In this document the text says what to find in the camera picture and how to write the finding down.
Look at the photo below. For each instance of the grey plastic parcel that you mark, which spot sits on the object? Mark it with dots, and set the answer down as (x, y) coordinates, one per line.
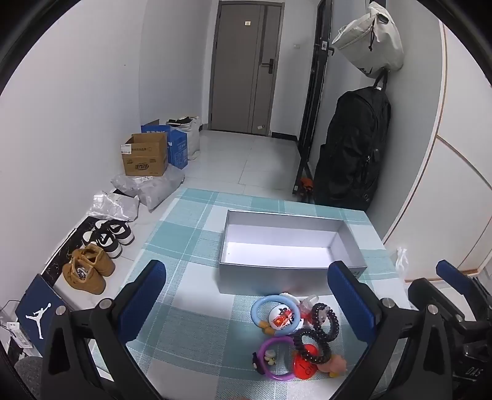
(163, 188)
(128, 182)

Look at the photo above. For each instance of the blue cardboard box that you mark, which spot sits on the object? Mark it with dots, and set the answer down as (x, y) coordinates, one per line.
(177, 148)

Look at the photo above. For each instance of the white round flag badge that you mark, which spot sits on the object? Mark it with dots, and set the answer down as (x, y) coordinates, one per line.
(280, 318)

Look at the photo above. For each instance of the blue shoebox with white logo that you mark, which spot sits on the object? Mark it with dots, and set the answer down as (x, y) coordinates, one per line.
(38, 311)

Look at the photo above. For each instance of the white power strip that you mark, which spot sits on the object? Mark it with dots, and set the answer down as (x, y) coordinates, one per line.
(13, 330)

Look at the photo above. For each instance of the black metal stand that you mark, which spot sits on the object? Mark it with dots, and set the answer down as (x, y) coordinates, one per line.
(313, 96)

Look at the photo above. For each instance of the silver plastic parcel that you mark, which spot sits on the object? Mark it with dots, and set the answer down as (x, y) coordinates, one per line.
(115, 205)

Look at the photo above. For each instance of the black white sneaker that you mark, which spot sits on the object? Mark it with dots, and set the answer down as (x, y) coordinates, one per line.
(102, 238)
(121, 230)

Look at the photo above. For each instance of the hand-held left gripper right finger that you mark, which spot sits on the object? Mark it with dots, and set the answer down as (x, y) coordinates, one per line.
(351, 300)

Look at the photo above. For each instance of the cream hanging bag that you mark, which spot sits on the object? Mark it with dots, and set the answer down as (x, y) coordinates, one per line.
(374, 36)

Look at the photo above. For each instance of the grey cardboard box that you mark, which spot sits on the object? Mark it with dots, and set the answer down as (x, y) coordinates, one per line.
(276, 250)

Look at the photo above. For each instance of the pink doll charm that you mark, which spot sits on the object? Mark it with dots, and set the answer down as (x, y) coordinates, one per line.
(332, 365)

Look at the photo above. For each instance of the orange clamp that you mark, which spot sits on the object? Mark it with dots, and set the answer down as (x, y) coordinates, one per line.
(306, 184)

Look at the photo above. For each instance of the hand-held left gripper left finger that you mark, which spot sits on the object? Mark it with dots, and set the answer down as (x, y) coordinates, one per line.
(146, 296)

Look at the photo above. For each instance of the red round badge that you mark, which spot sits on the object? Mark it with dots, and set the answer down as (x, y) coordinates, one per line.
(303, 367)

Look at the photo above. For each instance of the black backpack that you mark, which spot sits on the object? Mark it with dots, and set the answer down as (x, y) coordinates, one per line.
(353, 150)

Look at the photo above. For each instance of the clear plastic bag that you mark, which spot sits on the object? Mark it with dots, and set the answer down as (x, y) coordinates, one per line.
(401, 261)

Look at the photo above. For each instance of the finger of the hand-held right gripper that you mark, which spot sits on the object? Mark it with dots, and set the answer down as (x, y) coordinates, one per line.
(455, 275)
(422, 290)

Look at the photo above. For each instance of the white fabric bag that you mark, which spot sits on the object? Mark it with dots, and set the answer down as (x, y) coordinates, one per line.
(193, 136)

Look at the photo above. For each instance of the brown cardboard box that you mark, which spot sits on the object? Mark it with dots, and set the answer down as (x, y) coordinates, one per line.
(148, 157)

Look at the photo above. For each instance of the white wardrobe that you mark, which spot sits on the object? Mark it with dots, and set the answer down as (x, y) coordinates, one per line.
(449, 154)

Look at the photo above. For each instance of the teal checked tablecloth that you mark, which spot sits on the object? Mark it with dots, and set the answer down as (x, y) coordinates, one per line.
(192, 246)

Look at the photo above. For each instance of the grey door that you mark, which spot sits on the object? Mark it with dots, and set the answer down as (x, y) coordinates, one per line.
(242, 69)

